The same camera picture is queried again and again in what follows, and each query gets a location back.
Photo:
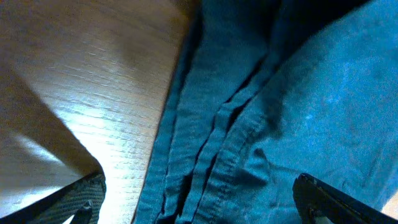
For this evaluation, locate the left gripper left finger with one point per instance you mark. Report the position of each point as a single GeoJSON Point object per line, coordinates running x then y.
{"type": "Point", "coordinates": [81, 201]}

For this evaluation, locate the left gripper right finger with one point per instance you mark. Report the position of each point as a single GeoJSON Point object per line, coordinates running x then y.
{"type": "Point", "coordinates": [318, 202]}

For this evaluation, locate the navy blue shorts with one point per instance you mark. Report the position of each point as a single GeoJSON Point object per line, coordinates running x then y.
{"type": "Point", "coordinates": [265, 91]}

